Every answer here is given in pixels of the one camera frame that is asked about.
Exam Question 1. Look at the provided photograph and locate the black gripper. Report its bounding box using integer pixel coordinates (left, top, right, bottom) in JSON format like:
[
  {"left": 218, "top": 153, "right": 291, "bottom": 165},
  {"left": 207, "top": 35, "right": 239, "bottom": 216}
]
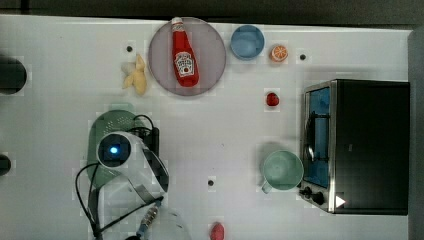
[{"left": 129, "top": 127, "right": 159, "bottom": 156}]

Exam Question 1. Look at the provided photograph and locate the green plastic strainer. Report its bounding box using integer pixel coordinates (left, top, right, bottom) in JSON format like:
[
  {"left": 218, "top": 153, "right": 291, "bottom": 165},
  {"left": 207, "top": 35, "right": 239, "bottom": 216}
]
[{"left": 86, "top": 103, "right": 151, "bottom": 188}]

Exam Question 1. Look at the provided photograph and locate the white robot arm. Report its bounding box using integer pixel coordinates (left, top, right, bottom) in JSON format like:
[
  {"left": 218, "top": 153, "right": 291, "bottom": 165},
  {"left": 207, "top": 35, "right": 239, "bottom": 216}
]
[{"left": 96, "top": 131, "right": 192, "bottom": 240}]

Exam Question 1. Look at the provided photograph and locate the yellow peeled banana toy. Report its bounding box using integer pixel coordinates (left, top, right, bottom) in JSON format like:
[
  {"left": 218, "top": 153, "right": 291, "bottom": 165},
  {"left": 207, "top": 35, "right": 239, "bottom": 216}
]
[{"left": 121, "top": 54, "right": 147, "bottom": 95}]

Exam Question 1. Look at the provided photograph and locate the red ketchup bottle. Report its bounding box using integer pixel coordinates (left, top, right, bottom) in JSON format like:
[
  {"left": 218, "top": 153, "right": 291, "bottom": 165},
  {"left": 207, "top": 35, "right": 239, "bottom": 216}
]
[{"left": 171, "top": 17, "right": 199, "bottom": 87}]

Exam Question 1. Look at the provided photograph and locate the purple round plate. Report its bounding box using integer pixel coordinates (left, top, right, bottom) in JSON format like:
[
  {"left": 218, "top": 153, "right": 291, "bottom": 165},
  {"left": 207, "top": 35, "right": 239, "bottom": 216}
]
[{"left": 148, "top": 17, "right": 226, "bottom": 96}]

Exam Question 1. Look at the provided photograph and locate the pink red fruit toy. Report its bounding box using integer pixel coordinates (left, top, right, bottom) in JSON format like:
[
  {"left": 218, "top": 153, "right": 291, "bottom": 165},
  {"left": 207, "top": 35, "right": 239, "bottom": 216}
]
[{"left": 209, "top": 222, "right": 225, "bottom": 240}]

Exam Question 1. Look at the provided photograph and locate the red strawberry toy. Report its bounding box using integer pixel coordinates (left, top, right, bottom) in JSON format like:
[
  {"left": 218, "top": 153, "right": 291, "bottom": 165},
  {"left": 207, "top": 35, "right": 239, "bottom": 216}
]
[{"left": 266, "top": 92, "right": 280, "bottom": 107}]

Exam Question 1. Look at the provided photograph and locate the blue bowl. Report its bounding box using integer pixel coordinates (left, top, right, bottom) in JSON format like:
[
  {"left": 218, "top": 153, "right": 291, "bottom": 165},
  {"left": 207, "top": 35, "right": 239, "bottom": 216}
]
[{"left": 230, "top": 25, "right": 265, "bottom": 61}]

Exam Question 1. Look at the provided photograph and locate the green mug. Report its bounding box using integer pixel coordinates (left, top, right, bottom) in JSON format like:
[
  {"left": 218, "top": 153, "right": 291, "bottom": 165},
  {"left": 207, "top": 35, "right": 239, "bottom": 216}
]
[{"left": 261, "top": 150, "right": 304, "bottom": 194}]

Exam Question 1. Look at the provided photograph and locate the black cylinder cup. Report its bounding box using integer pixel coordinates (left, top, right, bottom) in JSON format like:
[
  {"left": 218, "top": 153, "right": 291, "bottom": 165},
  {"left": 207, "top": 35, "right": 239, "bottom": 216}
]
[{"left": 0, "top": 56, "right": 27, "bottom": 95}]

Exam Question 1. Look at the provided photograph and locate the orange slice toy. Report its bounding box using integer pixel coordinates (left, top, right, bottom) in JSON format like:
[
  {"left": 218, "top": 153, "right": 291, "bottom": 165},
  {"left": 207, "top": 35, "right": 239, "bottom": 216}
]
[{"left": 270, "top": 45, "right": 288, "bottom": 62}]

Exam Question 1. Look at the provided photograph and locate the black toaster oven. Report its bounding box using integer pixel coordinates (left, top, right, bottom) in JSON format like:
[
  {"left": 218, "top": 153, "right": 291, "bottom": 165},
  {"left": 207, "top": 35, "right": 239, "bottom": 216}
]
[{"left": 299, "top": 79, "right": 410, "bottom": 215}]

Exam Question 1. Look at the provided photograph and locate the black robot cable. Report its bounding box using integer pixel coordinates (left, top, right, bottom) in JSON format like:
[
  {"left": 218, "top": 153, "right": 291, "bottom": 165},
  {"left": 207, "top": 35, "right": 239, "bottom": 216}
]
[{"left": 74, "top": 162, "right": 165, "bottom": 240}]

